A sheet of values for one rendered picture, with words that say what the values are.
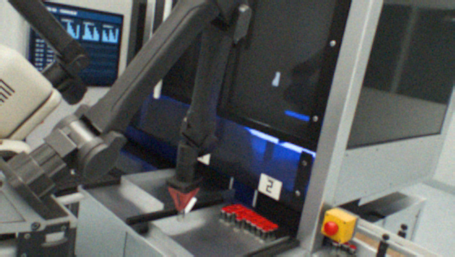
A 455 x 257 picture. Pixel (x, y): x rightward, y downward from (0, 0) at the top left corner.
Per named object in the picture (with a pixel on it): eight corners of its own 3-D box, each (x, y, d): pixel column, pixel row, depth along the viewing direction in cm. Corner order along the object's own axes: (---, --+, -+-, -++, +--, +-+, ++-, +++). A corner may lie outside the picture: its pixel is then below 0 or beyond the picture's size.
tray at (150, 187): (191, 172, 174) (192, 165, 173) (234, 196, 157) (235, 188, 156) (120, 185, 150) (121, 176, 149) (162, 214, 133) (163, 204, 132)
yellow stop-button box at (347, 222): (332, 227, 126) (338, 206, 124) (353, 238, 121) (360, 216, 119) (319, 233, 120) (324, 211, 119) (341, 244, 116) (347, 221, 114)
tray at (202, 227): (229, 211, 144) (231, 202, 143) (287, 246, 126) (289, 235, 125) (147, 233, 120) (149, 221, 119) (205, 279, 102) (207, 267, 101)
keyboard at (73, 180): (112, 169, 183) (113, 164, 183) (132, 180, 175) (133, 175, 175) (22, 187, 151) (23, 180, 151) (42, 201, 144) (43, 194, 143)
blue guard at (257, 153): (47, 81, 255) (49, 52, 250) (302, 208, 126) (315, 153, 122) (46, 81, 254) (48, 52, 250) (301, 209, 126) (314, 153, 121)
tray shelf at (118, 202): (183, 173, 178) (184, 169, 177) (318, 249, 131) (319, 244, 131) (76, 190, 144) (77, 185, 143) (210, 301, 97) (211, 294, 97)
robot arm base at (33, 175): (-11, 158, 69) (10, 185, 61) (31, 129, 73) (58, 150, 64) (19, 192, 74) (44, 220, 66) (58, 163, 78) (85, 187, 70)
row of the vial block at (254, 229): (227, 218, 137) (229, 205, 136) (267, 242, 125) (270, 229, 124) (223, 219, 136) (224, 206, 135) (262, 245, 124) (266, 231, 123)
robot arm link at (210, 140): (184, 116, 109) (207, 135, 106) (209, 110, 118) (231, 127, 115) (168, 150, 114) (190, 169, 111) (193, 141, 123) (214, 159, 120)
